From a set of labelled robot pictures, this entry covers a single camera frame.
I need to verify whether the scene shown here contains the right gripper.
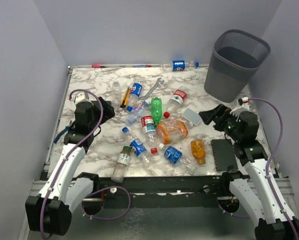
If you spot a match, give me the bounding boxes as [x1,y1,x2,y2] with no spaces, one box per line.
[199,102,243,142]

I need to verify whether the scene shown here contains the red label clear bottle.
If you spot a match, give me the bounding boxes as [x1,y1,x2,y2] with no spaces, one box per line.
[141,115,159,155]

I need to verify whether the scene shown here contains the Pepsi bottle blue cap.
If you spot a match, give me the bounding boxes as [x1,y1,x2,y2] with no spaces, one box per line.
[122,127,154,166]

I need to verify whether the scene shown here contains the Starbucks coffee bottle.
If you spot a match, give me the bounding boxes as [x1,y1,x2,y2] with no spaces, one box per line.
[111,146,131,183]

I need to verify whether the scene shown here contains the blue label water bottle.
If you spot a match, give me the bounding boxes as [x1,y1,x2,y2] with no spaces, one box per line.
[159,143,198,175]

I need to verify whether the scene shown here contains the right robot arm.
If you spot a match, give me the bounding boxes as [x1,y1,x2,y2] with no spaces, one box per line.
[199,102,299,240]

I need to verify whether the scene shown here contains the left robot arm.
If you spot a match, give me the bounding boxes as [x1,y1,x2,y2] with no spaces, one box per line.
[25,97,115,239]

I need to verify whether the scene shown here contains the grey mesh waste bin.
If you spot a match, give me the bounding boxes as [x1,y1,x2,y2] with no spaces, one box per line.
[204,29,271,103]

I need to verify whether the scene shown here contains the clear empty bottle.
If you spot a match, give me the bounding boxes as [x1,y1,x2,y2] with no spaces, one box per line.
[111,81,122,106]

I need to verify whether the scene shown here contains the clear bottle purple label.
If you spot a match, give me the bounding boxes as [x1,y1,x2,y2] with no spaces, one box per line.
[125,99,150,126]

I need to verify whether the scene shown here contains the grey white rectangular pad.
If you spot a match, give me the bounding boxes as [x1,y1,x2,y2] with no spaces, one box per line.
[181,107,202,126]

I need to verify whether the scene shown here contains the Pepsi bottle blue label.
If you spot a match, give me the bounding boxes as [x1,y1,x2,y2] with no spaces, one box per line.
[126,82,143,112]

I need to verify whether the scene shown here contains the black notebook right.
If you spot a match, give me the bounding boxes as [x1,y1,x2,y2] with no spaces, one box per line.
[211,139,238,172]

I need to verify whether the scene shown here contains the silver open-end wrench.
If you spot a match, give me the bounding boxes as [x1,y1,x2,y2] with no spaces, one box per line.
[139,77,165,101]

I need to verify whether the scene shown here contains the small orange juice bottle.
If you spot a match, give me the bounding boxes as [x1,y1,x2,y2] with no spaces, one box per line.
[190,139,206,165]

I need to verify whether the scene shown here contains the green plastic bottle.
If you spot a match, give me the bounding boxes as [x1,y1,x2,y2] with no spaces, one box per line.
[151,97,163,127]

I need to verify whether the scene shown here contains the red green label water bottle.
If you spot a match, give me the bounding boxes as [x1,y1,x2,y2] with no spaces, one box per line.
[164,86,189,115]

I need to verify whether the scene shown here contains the large orange label bottle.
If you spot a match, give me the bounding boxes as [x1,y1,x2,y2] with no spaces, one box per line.
[155,119,194,145]

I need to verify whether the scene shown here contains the loose red bottle cap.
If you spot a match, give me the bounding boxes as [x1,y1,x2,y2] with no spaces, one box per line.
[163,112,170,119]

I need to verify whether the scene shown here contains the Pepsi bottle at back edge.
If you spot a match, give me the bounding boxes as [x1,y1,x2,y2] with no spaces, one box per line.
[161,60,200,72]

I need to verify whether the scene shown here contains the blue handled pliers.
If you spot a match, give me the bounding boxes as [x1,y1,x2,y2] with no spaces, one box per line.
[53,121,74,144]

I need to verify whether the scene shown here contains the red handled screwdriver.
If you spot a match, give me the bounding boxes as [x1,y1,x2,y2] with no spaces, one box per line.
[91,64,109,69]

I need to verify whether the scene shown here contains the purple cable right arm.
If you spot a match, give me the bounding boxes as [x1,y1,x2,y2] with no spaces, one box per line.
[248,97,299,240]

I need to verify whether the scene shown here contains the blue handled screwdriver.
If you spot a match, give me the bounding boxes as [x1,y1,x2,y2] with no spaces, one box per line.
[132,64,153,68]

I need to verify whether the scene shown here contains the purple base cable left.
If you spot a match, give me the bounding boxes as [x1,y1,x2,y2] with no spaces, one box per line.
[81,185,132,221]

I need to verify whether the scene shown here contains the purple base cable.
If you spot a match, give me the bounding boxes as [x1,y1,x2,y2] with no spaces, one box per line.
[81,185,132,221]
[218,202,252,220]

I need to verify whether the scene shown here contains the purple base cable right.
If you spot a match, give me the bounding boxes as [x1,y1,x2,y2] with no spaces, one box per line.
[218,202,252,220]

